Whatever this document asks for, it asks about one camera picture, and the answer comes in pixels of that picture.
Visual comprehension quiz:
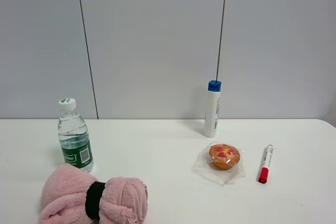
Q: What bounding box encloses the pink towel black band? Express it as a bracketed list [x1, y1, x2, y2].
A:
[39, 164, 148, 223]

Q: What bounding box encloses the white bottle blue cap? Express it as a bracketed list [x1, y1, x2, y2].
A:
[204, 80, 222, 137]

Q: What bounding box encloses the wrapped orange fruit tart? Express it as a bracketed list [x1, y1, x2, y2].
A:
[192, 141, 245, 186]

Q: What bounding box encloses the clear water bottle green label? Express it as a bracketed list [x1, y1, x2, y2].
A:
[58, 98, 94, 173]

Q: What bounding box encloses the red white marker pen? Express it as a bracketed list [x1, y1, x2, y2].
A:
[257, 144, 274, 184]

